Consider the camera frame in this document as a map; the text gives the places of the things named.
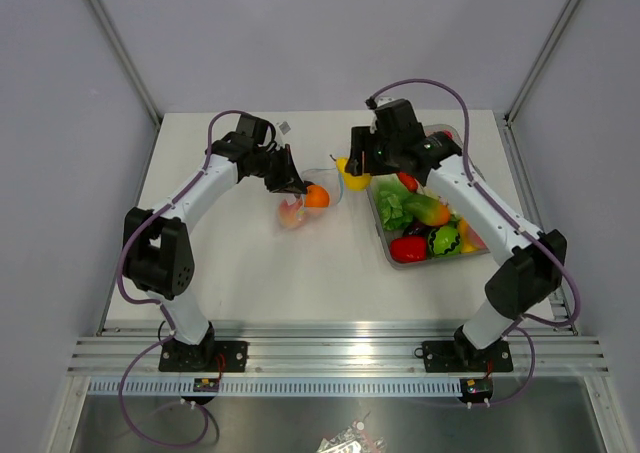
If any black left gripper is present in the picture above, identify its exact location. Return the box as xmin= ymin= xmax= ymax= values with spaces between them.
xmin=252 ymin=144 xmax=307 ymax=195

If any yellow toy pear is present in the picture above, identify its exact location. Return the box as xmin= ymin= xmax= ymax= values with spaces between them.
xmin=330 ymin=156 xmax=372 ymax=191

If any orange toy tangerine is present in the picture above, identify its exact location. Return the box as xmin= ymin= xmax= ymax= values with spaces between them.
xmin=304 ymin=184 xmax=331 ymax=208

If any orange pink toy peach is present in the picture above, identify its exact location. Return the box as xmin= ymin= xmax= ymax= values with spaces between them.
xmin=277 ymin=198 xmax=323 ymax=230

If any clear zip top bag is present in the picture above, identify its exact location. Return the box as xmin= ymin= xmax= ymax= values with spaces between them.
xmin=277 ymin=167 xmax=344 ymax=230

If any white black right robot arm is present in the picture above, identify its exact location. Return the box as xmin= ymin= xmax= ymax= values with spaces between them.
xmin=345 ymin=99 xmax=567 ymax=369

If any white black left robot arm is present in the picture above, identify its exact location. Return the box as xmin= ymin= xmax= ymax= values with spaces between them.
xmin=116 ymin=111 xmax=307 ymax=372

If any clear plastic food bin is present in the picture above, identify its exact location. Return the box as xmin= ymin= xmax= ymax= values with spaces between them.
xmin=364 ymin=121 xmax=494 ymax=269

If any bag of small parts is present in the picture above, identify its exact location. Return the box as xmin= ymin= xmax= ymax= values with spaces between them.
xmin=316 ymin=412 xmax=387 ymax=453

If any green white toy cabbage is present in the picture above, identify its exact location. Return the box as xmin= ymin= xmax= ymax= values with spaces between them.
xmin=372 ymin=175 xmax=414 ymax=231

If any red toy chili pepper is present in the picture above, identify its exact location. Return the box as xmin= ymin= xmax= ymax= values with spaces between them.
xmin=396 ymin=172 xmax=419 ymax=193

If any green orange toy mango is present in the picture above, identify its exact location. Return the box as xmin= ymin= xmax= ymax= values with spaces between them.
xmin=402 ymin=194 xmax=451 ymax=227

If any dark purple toy eggplant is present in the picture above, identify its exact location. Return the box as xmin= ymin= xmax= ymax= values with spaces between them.
xmin=402 ymin=219 xmax=432 ymax=237

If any red toy bell pepper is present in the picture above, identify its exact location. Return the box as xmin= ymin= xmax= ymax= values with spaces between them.
xmin=389 ymin=236 xmax=428 ymax=263

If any green striped toy watermelon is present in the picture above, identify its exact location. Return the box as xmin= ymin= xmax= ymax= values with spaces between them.
xmin=427 ymin=225 xmax=462 ymax=258

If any yellow toy bell pepper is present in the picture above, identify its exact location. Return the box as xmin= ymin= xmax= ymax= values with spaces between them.
xmin=457 ymin=218 xmax=479 ymax=254

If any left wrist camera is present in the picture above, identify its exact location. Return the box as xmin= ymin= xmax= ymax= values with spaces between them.
xmin=275 ymin=121 xmax=291 ymax=146

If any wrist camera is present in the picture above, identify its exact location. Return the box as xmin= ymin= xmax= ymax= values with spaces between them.
xmin=275 ymin=121 xmax=291 ymax=146
xmin=365 ymin=96 xmax=398 ymax=112

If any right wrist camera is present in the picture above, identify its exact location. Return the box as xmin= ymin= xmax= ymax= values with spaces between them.
xmin=365 ymin=96 xmax=398 ymax=112

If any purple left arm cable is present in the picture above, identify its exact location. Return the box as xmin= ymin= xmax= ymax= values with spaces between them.
xmin=115 ymin=109 xmax=251 ymax=307

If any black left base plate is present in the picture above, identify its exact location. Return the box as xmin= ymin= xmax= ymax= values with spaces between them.
xmin=158 ymin=340 xmax=249 ymax=373

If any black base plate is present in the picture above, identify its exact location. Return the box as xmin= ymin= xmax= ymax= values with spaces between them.
xmin=158 ymin=340 xmax=249 ymax=373
xmin=421 ymin=340 xmax=514 ymax=373

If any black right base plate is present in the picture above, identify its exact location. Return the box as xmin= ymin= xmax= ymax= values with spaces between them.
xmin=421 ymin=340 xmax=514 ymax=373

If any aluminium mounting rail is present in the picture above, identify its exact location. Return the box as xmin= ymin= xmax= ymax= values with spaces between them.
xmin=67 ymin=321 xmax=610 ymax=377

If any white slotted cable duct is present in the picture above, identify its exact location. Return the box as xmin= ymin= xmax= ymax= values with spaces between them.
xmin=88 ymin=375 xmax=462 ymax=398

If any left aluminium frame post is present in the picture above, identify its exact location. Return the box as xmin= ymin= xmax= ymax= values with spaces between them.
xmin=83 ymin=0 xmax=163 ymax=132

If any aluminium frame post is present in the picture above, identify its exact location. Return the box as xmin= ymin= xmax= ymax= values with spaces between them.
xmin=83 ymin=0 xmax=163 ymax=132
xmin=504 ymin=0 xmax=584 ymax=127

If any right aluminium frame post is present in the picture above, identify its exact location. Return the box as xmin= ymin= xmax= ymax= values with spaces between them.
xmin=504 ymin=0 xmax=584 ymax=127

